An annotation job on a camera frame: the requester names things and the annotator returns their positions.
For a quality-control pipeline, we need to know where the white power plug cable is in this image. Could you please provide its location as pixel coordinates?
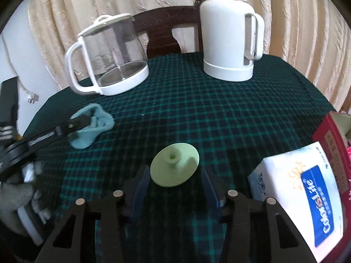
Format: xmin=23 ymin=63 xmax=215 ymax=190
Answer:
xmin=3 ymin=36 xmax=39 ymax=105

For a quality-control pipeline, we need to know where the glass kettle with white handle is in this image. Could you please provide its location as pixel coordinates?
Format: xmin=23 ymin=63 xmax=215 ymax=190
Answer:
xmin=65 ymin=13 xmax=150 ymax=96

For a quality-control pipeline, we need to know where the dark wooden chair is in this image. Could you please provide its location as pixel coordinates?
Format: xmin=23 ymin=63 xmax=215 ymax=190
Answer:
xmin=132 ymin=1 xmax=203 ymax=59

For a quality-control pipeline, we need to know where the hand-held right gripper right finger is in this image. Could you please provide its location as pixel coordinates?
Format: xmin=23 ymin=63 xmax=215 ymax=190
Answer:
xmin=201 ymin=167 xmax=316 ymax=263

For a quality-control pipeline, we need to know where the white thermos jug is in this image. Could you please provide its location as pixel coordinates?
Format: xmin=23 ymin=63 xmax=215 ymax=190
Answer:
xmin=199 ymin=0 xmax=265 ymax=82

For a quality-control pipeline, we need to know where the teal sock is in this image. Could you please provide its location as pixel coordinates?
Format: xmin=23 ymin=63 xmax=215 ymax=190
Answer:
xmin=68 ymin=103 xmax=115 ymax=150

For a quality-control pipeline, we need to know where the green silicone lid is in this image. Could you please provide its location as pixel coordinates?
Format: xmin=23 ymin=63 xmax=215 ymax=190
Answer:
xmin=150 ymin=143 xmax=200 ymax=187

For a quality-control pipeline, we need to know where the red tin box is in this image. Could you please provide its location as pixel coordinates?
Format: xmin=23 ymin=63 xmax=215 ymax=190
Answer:
xmin=313 ymin=111 xmax=351 ymax=198

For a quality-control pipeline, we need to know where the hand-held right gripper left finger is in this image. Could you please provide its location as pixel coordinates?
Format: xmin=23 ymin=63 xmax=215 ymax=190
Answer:
xmin=34 ymin=165 xmax=151 ymax=263

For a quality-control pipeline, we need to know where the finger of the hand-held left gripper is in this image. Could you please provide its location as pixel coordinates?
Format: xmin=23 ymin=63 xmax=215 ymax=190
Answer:
xmin=0 ymin=115 xmax=92 ymax=183

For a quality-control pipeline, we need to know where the person's left hand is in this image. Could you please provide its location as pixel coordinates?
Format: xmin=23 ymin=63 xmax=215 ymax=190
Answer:
xmin=0 ymin=160 xmax=54 ymax=235

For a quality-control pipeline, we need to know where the green checked tablecloth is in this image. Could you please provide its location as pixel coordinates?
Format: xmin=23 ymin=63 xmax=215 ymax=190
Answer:
xmin=22 ymin=53 xmax=336 ymax=263

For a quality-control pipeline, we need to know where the cream curtain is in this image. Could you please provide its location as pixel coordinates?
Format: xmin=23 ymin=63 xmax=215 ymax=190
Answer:
xmin=27 ymin=0 xmax=351 ymax=113

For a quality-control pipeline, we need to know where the white blue tissue pack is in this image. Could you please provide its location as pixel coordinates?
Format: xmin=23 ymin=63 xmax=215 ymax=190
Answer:
xmin=247 ymin=142 xmax=347 ymax=263

